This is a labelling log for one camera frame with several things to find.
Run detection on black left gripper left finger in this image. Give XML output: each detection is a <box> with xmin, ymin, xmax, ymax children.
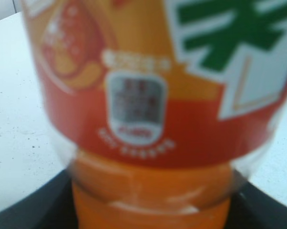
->
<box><xmin>0</xmin><ymin>170</ymin><xmax>78</xmax><ymax>229</ymax></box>

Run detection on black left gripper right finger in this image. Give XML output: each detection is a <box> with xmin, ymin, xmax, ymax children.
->
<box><xmin>225</xmin><ymin>178</ymin><xmax>287</xmax><ymax>229</ymax></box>

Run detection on orange soda plastic bottle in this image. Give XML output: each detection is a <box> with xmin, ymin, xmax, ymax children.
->
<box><xmin>21</xmin><ymin>0</ymin><xmax>287</xmax><ymax>229</ymax></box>

